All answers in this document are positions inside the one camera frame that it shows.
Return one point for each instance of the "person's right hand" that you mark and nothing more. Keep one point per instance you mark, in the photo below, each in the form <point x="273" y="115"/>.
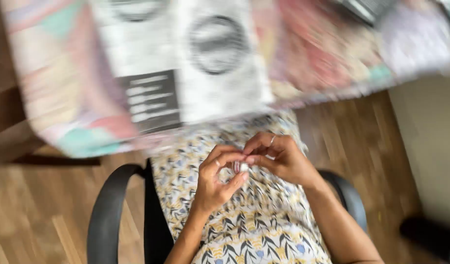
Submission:
<point x="291" y="161"/>

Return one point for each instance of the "person's left hand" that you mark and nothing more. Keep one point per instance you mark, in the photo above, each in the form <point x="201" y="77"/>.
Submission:
<point x="206" y="190"/>

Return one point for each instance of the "small white object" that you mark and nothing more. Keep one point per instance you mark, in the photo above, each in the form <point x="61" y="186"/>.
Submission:
<point x="242" y="167"/>

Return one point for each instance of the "person's floral dress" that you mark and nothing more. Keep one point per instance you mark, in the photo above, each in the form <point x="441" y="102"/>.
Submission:
<point x="258" y="223"/>

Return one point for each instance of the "white sheet with round print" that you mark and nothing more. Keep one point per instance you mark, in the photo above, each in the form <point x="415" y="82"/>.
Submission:
<point x="137" y="47"/>
<point x="221" y="91"/>

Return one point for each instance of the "black office chair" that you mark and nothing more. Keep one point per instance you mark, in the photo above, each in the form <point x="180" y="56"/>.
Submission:
<point x="107" y="212"/>

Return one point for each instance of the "dark card with white lines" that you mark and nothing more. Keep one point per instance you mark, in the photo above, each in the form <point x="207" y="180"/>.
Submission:
<point x="153" y="101"/>

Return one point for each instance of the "black object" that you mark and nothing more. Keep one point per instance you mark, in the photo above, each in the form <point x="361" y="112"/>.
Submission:
<point x="430" y="238"/>

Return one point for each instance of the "grey device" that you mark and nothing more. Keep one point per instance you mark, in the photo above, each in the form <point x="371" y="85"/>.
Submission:
<point x="364" y="9"/>

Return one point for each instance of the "colourful patterned tablecloth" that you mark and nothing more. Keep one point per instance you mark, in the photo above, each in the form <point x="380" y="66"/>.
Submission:
<point x="56" y="73"/>

